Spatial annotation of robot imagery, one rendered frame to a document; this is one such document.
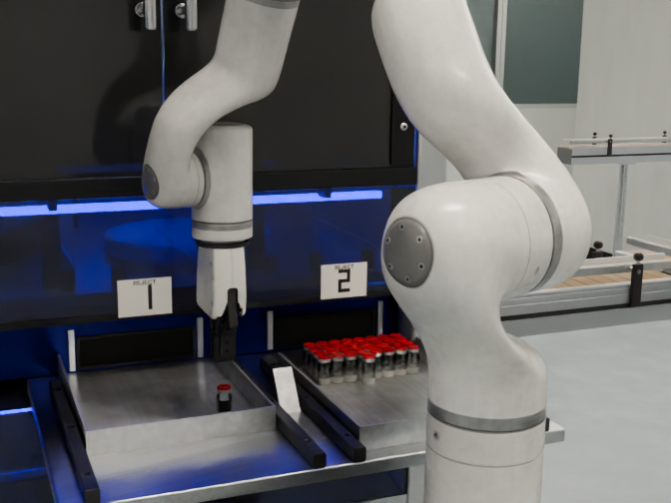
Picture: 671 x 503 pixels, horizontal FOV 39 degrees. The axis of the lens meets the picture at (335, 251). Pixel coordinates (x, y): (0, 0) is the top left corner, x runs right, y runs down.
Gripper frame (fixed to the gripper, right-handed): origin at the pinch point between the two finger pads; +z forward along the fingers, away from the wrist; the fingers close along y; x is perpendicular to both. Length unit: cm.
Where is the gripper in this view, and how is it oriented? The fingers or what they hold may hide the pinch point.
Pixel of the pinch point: (223, 345)
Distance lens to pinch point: 135.9
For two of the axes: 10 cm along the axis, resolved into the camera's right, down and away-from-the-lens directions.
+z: -0.2, 9.8, 2.1
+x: 9.2, -0.6, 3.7
